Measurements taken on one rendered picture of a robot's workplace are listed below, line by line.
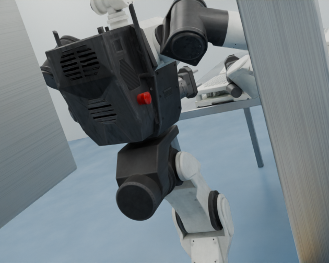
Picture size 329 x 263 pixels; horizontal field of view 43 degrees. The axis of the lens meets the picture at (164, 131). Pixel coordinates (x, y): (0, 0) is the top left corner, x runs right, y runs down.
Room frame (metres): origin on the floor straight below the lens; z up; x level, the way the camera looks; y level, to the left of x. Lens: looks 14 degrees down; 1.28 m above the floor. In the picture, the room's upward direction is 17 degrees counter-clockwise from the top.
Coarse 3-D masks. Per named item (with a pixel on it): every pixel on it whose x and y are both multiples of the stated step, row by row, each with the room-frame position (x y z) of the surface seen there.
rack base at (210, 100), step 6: (204, 96) 1.78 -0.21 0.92; (216, 96) 1.70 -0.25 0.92; (222, 96) 1.67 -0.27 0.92; (228, 96) 1.63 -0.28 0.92; (240, 96) 1.60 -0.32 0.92; (246, 96) 1.59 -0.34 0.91; (198, 102) 1.71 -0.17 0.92; (204, 102) 1.70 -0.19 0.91; (210, 102) 1.68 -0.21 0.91; (216, 102) 1.68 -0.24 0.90
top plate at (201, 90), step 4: (204, 84) 1.80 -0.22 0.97; (220, 84) 1.68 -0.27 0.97; (224, 84) 1.66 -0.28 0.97; (200, 88) 1.73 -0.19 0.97; (204, 88) 1.70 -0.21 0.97; (208, 88) 1.68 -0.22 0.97; (212, 88) 1.67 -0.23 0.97; (216, 88) 1.66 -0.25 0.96; (220, 88) 1.65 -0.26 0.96; (224, 88) 1.64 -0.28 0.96; (200, 92) 1.70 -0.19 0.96; (204, 92) 1.69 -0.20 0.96; (208, 92) 1.68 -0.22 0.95
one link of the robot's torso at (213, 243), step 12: (228, 204) 1.40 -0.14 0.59; (228, 216) 1.36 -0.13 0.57; (180, 228) 1.40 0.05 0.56; (228, 228) 1.34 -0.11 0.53; (180, 240) 1.40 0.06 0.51; (192, 240) 1.38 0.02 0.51; (204, 240) 1.36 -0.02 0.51; (216, 240) 1.34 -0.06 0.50; (228, 240) 1.33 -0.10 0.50; (192, 252) 1.35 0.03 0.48; (204, 252) 1.34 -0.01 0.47; (216, 252) 1.32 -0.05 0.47; (228, 252) 1.39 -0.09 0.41
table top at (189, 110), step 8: (240, 56) 2.85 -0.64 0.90; (208, 72) 2.59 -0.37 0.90; (216, 72) 2.50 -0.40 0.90; (200, 80) 2.38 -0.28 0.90; (208, 80) 2.29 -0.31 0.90; (184, 104) 1.86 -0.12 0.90; (192, 104) 1.81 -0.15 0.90; (216, 104) 1.67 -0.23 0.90; (224, 104) 1.65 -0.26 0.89; (232, 104) 1.63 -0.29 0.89; (240, 104) 1.62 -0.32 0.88; (248, 104) 1.60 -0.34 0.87; (256, 104) 1.59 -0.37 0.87; (184, 112) 1.72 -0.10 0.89; (192, 112) 1.71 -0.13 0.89; (200, 112) 1.69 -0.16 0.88; (208, 112) 1.68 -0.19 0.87; (216, 112) 1.66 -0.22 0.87
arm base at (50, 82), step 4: (64, 36) 1.34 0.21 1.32; (68, 36) 1.33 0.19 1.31; (72, 36) 1.33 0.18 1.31; (68, 40) 1.32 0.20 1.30; (72, 40) 1.32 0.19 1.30; (76, 40) 1.32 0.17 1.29; (44, 68) 1.26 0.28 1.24; (48, 68) 1.25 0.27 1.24; (44, 72) 1.26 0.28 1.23; (48, 72) 1.25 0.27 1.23; (44, 76) 1.27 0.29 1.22; (48, 76) 1.26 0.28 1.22; (52, 76) 1.25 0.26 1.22; (48, 80) 1.28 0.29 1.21; (52, 80) 1.27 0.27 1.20; (48, 84) 1.30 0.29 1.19; (52, 84) 1.29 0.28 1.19; (56, 88) 1.30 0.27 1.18
